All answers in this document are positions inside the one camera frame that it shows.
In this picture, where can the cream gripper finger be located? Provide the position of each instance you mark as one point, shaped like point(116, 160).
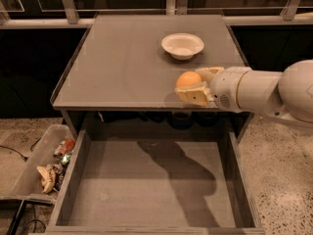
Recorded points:
point(196, 94)
point(207, 74)

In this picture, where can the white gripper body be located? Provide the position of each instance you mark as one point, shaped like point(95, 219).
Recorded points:
point(225, 87)

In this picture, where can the orange fruit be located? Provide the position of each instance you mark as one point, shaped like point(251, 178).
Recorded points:
point(188, 78)

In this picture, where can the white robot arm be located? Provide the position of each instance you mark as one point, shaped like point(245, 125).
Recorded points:
point(284, 96)

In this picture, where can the dark cup under counter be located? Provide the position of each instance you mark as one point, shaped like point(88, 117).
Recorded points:
point(180, 120)

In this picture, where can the open grey top drawer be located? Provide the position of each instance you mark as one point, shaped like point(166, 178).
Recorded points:
point(154, 180)

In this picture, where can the white paper bowl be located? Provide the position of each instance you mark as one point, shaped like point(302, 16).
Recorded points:
point(182, 46)

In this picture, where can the grey wooden cabinet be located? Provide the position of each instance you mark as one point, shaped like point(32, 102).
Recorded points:
point(121, 65)

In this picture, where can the red soda can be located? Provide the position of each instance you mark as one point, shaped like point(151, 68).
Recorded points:
point(64, 147)

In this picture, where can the beige crumpled snack bag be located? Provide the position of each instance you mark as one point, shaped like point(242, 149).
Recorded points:
point(48, 177)

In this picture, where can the clear plastic bin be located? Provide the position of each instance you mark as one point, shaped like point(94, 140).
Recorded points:
point(28, 186)

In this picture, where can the metal window railing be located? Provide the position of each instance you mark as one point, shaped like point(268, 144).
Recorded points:
point(29, 14)

